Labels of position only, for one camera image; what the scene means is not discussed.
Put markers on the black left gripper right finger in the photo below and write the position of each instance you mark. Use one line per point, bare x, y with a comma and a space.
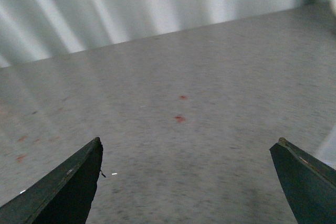
308, 183

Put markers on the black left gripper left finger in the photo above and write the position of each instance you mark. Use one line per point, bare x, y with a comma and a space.
64, 195

